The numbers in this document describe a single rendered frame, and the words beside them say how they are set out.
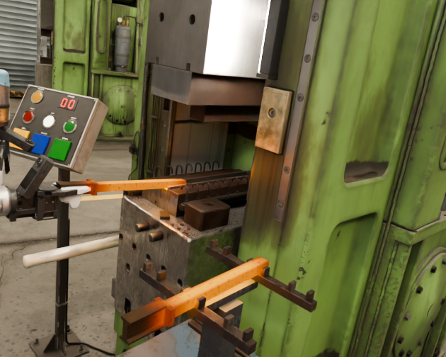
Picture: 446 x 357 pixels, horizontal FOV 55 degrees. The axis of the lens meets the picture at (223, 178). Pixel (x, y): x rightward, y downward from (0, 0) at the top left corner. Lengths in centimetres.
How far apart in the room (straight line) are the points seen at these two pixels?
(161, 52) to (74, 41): 472
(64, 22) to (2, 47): 317
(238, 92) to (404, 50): 51
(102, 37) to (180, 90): 472
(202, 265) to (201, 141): 57
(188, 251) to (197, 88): 47
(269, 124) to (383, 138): 42
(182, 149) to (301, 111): 62
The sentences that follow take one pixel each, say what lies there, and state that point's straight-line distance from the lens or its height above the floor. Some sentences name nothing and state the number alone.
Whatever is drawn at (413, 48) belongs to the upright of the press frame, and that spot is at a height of 152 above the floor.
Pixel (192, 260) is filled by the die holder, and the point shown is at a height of 84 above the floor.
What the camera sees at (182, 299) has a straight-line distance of 84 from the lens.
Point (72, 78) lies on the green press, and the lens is 610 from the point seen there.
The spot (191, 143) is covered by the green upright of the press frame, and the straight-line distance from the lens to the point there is 165.
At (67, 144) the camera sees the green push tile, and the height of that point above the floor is 103.
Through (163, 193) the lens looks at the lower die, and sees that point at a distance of 139.
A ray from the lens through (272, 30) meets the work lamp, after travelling 119.
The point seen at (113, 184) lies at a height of 103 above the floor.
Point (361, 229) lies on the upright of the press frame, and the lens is 153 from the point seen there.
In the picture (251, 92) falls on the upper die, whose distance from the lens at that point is 143.
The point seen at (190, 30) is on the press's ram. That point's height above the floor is 148.
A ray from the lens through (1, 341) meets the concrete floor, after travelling 237.
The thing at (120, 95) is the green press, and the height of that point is 64.
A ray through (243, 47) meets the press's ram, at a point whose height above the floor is 145.
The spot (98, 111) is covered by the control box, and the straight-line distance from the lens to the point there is 169.
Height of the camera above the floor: 144
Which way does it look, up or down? 17 degrees down
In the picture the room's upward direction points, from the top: 8 degrees clockwise
